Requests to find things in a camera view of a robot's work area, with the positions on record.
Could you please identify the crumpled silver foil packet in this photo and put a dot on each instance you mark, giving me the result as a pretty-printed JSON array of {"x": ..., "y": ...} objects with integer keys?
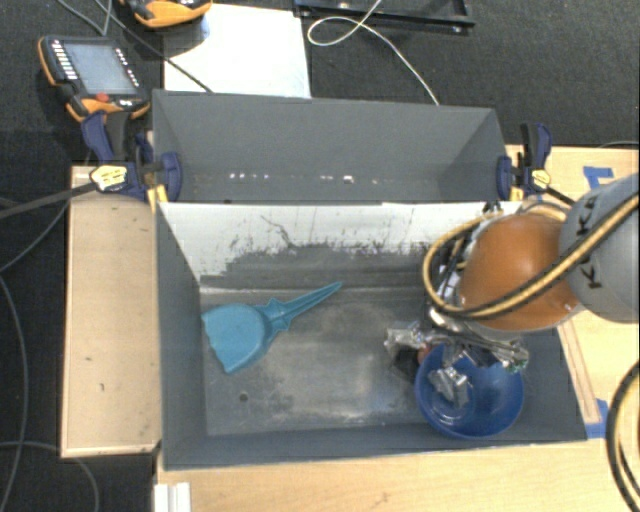
[{"x": 402, "y": 340}]

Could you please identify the blue plastic dustpan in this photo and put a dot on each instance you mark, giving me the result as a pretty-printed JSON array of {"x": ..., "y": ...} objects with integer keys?
[{"x": 240, "y": 335}]

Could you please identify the grey metal bin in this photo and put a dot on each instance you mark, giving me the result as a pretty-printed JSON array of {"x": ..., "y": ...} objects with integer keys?
[{"x": 320, "y": 350}]

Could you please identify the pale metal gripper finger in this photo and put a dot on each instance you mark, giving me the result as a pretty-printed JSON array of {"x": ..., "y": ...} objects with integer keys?
[
  {"x": 440, "y": 382},
  {"x": 459, "y": 379}
]

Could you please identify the blue bowl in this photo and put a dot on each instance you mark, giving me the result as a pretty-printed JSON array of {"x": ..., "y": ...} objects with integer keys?
[{"x": 492, "y": 405}]

